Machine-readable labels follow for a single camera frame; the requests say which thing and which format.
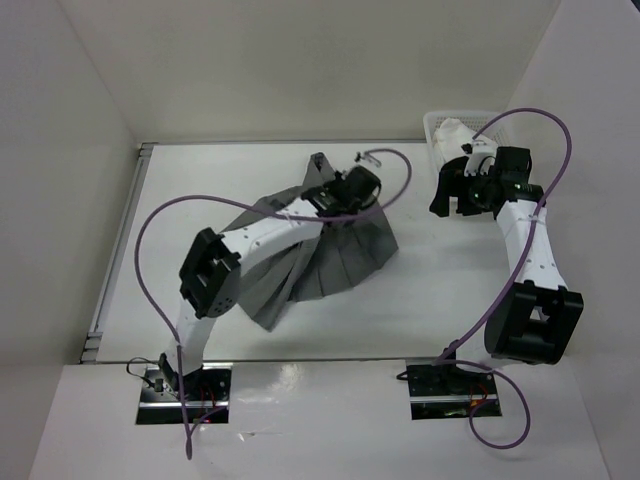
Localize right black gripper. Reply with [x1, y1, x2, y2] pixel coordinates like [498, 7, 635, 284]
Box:
[430, 167, 496, 217]

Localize grey pleated skirt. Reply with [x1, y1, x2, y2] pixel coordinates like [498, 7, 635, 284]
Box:
[238, 152, 399, 333]

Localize black skirt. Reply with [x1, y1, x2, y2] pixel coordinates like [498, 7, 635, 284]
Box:
[429, 156, 482, 218]

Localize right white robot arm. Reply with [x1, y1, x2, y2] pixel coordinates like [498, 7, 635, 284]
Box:
[431, 141, 584, 365]

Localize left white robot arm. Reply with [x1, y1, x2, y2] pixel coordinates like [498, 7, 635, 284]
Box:
[159, 166, 381, 400]

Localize white plastic basket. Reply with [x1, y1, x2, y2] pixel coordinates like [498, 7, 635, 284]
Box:
[423, 110, 514, 170]

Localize white folded cloth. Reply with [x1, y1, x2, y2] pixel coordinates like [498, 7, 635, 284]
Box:
[433, 118, 476, 169]

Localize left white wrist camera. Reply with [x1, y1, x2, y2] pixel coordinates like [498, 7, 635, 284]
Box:
[354, 151, 382, 168]

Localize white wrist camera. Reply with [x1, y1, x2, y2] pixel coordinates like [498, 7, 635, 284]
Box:
[354, 151, 382, 168]
[461, 139, 498, 177]

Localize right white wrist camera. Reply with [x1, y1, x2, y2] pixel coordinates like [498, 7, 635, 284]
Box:
[461, 139, 498, 177]

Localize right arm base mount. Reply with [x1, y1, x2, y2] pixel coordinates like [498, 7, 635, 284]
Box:
[396, 361, 502, 420]

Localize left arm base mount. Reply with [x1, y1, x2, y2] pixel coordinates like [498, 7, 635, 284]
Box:
[125, 357, 232, 426]

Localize aluminium table edge rail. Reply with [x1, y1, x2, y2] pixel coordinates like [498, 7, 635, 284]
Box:
[79, 142, 155, 364]

